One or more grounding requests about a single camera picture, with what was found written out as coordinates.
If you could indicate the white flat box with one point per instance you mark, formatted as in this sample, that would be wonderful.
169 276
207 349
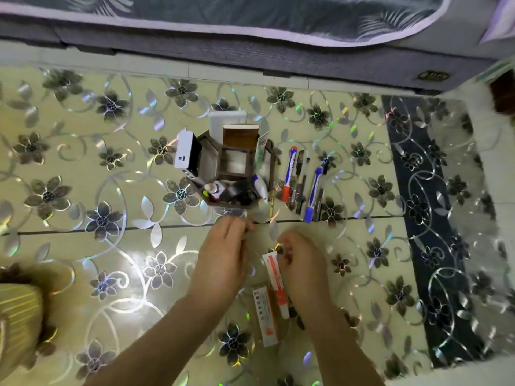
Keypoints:
225 120

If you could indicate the person's left hand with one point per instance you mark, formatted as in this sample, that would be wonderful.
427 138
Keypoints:
219 263

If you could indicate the brown wooden desk organizer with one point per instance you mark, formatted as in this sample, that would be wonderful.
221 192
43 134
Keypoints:
233 164

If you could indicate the dark leaf print bedsheet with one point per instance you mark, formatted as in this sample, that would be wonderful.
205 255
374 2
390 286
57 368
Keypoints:
257 14

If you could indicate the green white tube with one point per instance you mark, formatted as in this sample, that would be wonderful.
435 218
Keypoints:
261 156

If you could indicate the grey bed frame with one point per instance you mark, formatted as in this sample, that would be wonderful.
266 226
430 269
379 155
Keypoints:
281 56

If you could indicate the person's left forearm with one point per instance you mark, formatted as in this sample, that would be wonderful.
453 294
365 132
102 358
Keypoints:
161 349

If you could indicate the white glue bottle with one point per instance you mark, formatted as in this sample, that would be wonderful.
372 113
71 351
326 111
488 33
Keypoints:
260 188

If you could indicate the black tape roll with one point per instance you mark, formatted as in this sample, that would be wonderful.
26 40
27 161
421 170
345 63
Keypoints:
238 193

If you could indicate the white pillow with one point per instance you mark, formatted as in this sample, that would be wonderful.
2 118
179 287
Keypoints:
501 18

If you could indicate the person's right forearm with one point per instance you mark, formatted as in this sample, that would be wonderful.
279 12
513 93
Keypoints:
342 353

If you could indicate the red white marker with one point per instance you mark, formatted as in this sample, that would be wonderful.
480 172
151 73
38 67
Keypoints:
289 172

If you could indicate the small white bottle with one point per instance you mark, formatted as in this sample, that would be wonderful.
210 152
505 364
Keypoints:
210 188

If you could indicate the person's right fingers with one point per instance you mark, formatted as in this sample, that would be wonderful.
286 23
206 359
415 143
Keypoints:
287 249

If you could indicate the slim black pen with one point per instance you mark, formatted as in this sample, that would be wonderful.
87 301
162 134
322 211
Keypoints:
320 204

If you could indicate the blue white marker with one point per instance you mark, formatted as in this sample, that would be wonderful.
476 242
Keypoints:
313 194

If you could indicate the orange white medicine box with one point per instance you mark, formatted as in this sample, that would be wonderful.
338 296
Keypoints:
266 317

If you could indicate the person's left fingers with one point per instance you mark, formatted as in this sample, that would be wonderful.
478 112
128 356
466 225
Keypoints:
238 229

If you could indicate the white power bank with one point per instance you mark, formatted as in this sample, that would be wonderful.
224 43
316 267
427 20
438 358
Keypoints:
186 154

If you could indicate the yellow pencil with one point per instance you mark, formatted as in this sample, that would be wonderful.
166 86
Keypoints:
273 202

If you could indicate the person's right hand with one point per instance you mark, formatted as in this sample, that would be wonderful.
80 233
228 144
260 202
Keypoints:
306 277

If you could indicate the white orange ointment tube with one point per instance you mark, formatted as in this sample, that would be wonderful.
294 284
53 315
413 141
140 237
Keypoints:
274 273

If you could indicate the yellow striped garment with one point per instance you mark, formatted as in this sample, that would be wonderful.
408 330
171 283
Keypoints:
18 325

